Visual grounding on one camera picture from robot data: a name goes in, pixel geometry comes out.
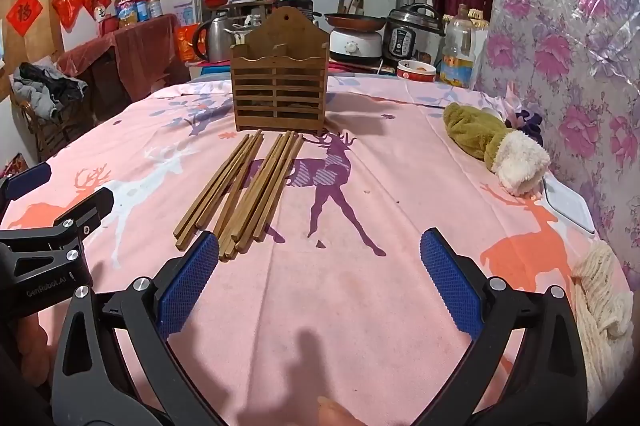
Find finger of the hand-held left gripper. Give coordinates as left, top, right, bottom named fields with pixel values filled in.
left=0, top=162, right=52, bottom=212
left=0, top=187, right=115, bottom=264

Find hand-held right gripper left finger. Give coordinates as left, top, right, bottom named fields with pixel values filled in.
left=51, top=230, right=223, bottom=426

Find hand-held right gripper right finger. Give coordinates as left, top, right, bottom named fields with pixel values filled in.
left=419, top=227, right=588, bottom=426

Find pile of wooden chopsticks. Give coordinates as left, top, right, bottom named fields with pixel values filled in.
left=173, top=129, right=306, bottom=263

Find wooden chopstick holder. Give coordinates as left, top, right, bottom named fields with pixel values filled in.
left=230, top=6, right=332, bottom=133

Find person's right hand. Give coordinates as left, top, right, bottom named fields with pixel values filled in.
left=317, top=396, right=368, bottom=426

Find wooden chair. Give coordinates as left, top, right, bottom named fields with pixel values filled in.
left=20, top=101, right=96, bottom=162

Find pile of grey clothes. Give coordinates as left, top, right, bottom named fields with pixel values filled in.
left=12, top=61, right=88, bottom=117

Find wooden door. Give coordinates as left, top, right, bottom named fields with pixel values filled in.
left=0, top=0, right=66, bottom=67

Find pink deer printed blanket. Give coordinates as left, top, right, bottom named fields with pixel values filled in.
left=0, top=74, right=631, bottom=426

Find white flat box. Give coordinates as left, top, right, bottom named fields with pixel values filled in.
left=542, top=173, right=598, bottom=237

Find olive and white plush toy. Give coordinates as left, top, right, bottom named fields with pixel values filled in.
left=442, top=102, right=551, bottom=197

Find cream knitted cloth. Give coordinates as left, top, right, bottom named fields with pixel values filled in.
left=570, top=240, right=633, bottom=387

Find large red diamond paper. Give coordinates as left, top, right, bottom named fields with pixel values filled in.
left=6, top=0, right=45, bottom=38

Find table with red cloth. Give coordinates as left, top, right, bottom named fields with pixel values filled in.
left=57, top=13, right=193, bottom=117

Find purple cloth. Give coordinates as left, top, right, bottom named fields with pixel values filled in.
left=505, top=109, right=543, bottom=147

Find small red diamond paper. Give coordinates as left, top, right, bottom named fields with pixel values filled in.
left=82, top=0, right=112, bottom=20

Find orange boxes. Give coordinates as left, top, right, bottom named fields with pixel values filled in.
left=175, top=26, right=208, bottom=62

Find red and white bowl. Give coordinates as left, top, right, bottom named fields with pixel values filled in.
left=396, top=60, right=438, bottom=83

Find steel kettle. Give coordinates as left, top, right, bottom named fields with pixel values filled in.
left=192, top=15, right=251, bottom=64

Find clear oil bottle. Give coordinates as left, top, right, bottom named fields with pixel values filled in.
left=440, top=4, right=477, bottom=88

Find steel pressure cooker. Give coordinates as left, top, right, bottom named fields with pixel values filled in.
left=382, top=3, right=446, bottom=66

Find white electric cooker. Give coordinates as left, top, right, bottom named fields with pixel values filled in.
left=329, top=29, right=385, bottom=64

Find dark frying pan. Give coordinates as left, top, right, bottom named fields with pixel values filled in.
left=322, top=11, right=388, bottom=32

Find floral plastic wall sheet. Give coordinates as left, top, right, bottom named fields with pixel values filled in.
left=472, top=0, right=640, bottom=267

